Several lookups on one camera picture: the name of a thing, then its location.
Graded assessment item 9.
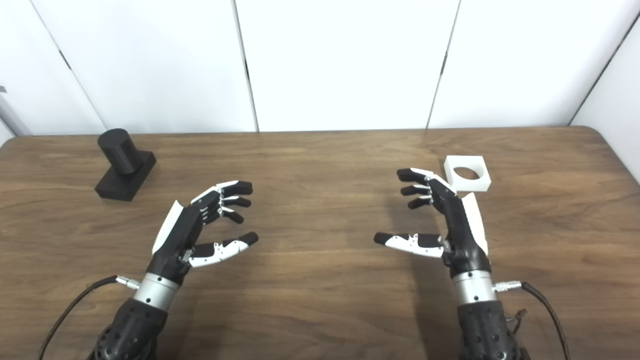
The white square piece with hole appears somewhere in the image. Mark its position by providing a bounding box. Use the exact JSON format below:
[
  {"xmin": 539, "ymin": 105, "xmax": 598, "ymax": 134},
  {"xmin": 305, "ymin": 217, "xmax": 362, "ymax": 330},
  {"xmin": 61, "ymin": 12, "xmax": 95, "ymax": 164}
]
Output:
[{"xmin": 443, "ymin": 155, "xmax": 492, "ymax": 194}]

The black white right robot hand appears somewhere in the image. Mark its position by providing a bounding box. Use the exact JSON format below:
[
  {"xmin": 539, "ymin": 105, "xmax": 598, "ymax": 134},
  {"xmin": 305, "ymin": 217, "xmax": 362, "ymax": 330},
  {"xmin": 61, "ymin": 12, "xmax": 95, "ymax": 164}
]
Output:
[{"xmin": 374, "ymin": 167, "xmax": 493, "ymax": 279}]

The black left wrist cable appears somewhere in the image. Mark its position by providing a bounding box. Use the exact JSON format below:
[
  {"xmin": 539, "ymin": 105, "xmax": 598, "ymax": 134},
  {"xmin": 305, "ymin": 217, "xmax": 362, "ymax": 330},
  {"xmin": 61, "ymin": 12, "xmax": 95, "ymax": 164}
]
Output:
[{"xmin": 37, "ymin": 275, "xmax": 141, "ymax": 360}]

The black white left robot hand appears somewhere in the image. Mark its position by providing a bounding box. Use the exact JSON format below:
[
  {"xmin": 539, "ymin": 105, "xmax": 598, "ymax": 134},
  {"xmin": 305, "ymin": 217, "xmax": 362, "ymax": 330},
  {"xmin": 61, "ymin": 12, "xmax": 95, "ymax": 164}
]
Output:
[{"xmin": 146, "ymin": 180, "xmax": 260, "ymax": 287}]

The black peg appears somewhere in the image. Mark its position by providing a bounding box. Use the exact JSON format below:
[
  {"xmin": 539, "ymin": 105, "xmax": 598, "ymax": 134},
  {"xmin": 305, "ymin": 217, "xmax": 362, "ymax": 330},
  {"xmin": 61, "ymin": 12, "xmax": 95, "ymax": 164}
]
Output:
[{"xmin": 94, "ymin": 128, "xmax": 157, "ymax": 202}]

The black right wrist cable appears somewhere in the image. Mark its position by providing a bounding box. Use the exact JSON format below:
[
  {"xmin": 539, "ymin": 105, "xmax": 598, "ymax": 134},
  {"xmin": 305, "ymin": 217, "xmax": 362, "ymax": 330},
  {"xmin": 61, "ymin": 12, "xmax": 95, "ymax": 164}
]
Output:
[{"xmin": 492, "ymin": 281, "xmax": 571, "ymax": 360}]

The grey wall post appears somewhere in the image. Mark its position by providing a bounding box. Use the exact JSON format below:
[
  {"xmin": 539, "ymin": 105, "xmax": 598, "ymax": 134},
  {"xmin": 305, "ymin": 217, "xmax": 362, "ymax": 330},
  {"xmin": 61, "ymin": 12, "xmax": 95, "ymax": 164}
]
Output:
[{"xmin": 0, "ymin": 85, "xmax": 31, "ymax": 137}]

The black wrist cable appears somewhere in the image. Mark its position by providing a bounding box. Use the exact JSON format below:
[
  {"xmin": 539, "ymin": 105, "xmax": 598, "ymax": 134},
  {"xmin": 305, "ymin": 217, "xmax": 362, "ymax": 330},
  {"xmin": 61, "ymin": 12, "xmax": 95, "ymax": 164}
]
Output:
[
  {"xmin": 492, "ymin": 281, "xmax": 571, "ymax": 360},
  {"xmin": 37, "ymin": 275, "xmax": 141, "ymax": 360}
]

